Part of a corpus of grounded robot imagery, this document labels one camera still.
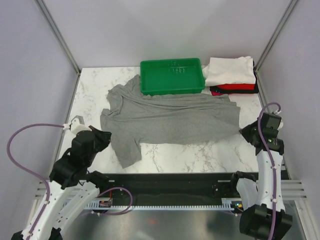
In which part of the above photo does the grey t-shirt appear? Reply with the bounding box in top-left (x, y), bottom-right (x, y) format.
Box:
top-left (100, 75), bottom-right (240, 168)

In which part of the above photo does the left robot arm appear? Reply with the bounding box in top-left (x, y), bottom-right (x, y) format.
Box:
top-left (12, 126), bottom-right (112, 240)

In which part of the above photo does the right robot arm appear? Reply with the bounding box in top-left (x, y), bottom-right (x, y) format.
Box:
top-left (229, 112), bottom-right (293, 240)

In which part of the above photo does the red folded t-shirt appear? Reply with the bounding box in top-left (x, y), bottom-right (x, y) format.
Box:
top-left (217, 83), bottom-right (256, 91)

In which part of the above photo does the white folded t-shirt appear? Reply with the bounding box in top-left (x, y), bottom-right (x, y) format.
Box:
top-left (202, 56), bottom-right (256, 87)

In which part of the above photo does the pink folded t-shirt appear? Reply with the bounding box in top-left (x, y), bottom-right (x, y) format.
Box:
top-left (211, 91), bottom-right (225, 97)

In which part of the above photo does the black folded t-shirt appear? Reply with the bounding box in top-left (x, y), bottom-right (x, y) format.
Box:
top-left (208, 68), bottom-right (259, 94)

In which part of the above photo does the green plastic tray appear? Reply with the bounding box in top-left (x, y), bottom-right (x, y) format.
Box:
top-left (140, 58), bottom-right (205, 96)

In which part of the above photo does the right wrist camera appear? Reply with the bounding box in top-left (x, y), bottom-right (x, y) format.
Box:
top-left (273, 109), bottom-right (284, 130)

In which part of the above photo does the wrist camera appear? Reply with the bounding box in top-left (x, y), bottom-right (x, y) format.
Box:
top-left (273, 109), bottom-right (284, 130)
top-left (63, 115), bottom-right (91, 136)

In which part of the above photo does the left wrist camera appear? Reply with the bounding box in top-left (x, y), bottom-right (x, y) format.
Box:
top-left (63, 115), bottom-right (91, 136)

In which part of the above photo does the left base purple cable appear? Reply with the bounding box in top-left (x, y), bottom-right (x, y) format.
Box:
top-left (91, 187), bottom-right (134, 217)

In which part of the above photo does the white slotted cable duct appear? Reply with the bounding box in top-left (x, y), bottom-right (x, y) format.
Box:
top-left (84, 198), bottom-right (243, 212)

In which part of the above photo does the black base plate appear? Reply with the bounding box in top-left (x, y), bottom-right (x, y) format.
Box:
top-left (84, 171), bottom-right (251, 208)

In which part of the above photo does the left aluminium frame post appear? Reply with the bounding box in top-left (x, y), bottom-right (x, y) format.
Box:
top-left (34, 0), bottom-right (81, 77)

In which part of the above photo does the aluminium frame post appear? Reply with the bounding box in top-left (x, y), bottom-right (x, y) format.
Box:
top-left (34, 0), bottom-right (81, 77)
top-left (255, 0), bottom-right (300, 72)

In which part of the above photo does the right aluminium frame post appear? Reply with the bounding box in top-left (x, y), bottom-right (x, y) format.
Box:
top-left (255, 0), bottom-right (300, 72)

